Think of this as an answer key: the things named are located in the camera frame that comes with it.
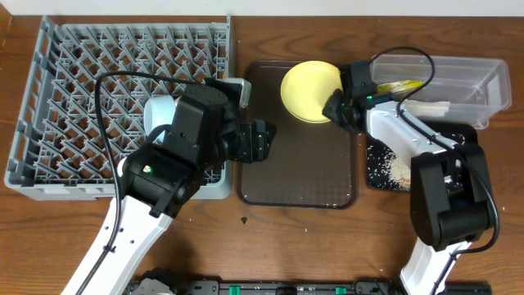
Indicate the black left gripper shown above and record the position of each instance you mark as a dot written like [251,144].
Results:
[249,142]

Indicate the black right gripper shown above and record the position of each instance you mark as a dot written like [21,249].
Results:
[330,104]

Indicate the yellow round plate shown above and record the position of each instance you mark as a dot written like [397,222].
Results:
[306,87]

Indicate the light blue bowl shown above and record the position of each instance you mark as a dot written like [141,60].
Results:
[159,111]

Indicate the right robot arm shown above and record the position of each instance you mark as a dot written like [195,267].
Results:
[452,208]

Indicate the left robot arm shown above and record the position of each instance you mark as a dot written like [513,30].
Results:
[164,173]

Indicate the spilled rice food waste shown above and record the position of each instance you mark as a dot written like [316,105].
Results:
[384,170]

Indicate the black waste tray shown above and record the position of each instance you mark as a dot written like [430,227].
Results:
[460,133]

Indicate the clear plastic waste bin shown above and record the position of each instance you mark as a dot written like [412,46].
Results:
[477,88]

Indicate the grey plastic dishwasher rack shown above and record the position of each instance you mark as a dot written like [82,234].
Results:
[57,152]

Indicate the green yellow wrapper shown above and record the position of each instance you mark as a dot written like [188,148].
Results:
[398,87]

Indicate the dark brown serving tray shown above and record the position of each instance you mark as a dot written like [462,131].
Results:
[309,165]

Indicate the white paper napkin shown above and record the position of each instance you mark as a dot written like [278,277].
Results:
[427,109]

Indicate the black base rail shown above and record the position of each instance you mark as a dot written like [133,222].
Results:
[163,281]

